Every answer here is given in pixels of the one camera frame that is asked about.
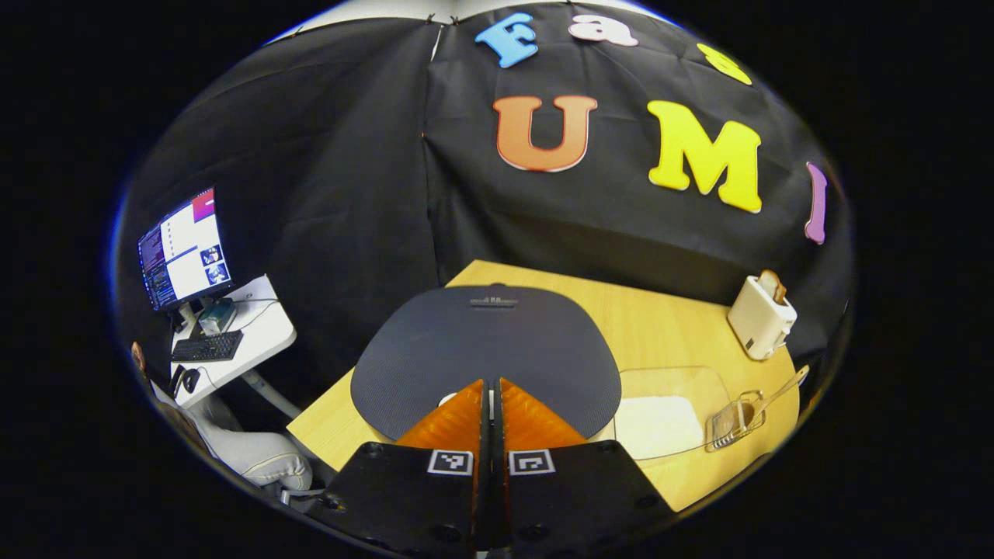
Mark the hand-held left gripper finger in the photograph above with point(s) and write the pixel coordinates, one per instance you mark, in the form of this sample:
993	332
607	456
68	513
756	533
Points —
481	505
499	505

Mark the black silver rice cooker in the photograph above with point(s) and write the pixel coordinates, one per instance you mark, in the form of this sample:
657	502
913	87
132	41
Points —
481	341

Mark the wooden spoon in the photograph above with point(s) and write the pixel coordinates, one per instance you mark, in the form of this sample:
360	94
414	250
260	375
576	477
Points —
780	388

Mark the white padded chair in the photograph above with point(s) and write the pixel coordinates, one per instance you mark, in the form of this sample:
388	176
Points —
256	458

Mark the white side table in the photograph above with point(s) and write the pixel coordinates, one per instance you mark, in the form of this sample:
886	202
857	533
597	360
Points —
264	330

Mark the black computer mouse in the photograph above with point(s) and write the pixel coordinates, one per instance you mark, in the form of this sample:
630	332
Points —
190	380

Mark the black keyboard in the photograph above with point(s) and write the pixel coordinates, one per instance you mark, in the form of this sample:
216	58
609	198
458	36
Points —
206	347

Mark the white toaster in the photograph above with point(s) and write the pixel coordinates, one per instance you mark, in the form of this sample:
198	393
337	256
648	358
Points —
757	318

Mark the small teal box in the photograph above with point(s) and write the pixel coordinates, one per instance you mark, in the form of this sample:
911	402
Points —
217	317

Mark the black backdrop cloth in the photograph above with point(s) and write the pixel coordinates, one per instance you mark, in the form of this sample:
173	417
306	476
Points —
349	194

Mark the bread slice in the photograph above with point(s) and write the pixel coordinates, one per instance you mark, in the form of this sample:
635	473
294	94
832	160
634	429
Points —
773	286

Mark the computer monitor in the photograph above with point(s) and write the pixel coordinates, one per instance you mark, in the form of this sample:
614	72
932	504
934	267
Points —
186	248

